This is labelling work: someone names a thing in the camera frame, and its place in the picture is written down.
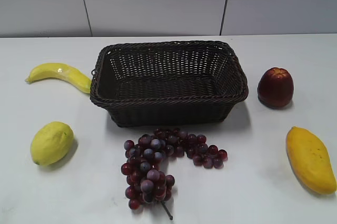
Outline yellow lemon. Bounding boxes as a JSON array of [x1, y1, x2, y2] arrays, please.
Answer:
[[30, 121, 74, 166]]

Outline yellow mango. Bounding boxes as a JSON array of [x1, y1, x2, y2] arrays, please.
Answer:
[[286, 127, 336, 195]]

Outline black wicker basket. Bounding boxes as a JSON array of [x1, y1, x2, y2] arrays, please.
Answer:
[[90, 40, 249, 127]]

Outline yellow banana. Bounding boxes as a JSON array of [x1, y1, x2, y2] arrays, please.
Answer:
[[25, 63, 91, 94]]

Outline red apple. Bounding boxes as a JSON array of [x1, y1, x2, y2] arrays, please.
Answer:
[[257, 67, 294, 108]]

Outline purple grape bunch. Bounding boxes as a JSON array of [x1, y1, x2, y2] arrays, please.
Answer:
[[121, 128, 228, 220]]

